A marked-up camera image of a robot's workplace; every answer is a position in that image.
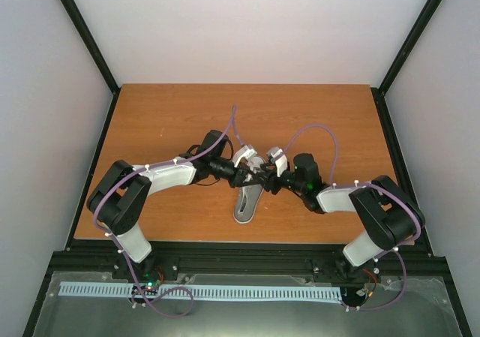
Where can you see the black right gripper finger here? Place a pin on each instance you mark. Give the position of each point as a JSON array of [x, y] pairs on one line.
[[266, 184], [268, 170]]

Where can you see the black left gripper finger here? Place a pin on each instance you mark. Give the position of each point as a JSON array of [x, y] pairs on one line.
[[247, 175], [240, 183]]

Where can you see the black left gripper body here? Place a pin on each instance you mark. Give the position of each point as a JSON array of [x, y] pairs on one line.
[[237, 177]]

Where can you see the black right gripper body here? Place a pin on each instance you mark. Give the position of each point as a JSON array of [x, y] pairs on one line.
[[277, 187]]

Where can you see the grey canvas sneaker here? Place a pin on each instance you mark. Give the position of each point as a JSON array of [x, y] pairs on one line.
[[246, 204]]

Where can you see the white shoelace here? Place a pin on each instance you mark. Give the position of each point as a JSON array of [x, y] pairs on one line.
[[256, 165]]

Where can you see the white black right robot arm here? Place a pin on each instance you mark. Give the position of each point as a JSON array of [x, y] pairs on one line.
[[389, 217]]

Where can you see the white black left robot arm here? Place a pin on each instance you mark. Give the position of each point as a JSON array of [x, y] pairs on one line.
[[128, 192]]

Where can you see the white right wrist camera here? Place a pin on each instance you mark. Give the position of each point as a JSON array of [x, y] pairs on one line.
[[277, 157]]

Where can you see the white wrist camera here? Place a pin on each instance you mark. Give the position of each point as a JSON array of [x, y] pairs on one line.
[[246, 152], [277, 157]]

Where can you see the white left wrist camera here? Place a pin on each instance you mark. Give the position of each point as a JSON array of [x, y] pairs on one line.
[[246, 152]]

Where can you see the black right frame post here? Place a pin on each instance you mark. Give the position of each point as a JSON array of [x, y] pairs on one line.
[[421, 22]]

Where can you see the black frame post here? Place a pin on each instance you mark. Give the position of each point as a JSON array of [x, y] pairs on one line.
[[421, 22], [76, 17]]

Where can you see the black aluminium frame rail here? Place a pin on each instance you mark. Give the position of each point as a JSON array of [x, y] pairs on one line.
[[317, 263]]

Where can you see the light blue slotted cable duct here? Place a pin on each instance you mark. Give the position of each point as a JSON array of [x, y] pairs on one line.
[[209, 293]]

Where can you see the grey metal base plate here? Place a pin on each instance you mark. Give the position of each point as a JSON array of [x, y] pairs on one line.
[[415, 307]]

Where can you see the black left frame post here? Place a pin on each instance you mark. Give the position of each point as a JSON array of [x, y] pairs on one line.
[[76, 17]]

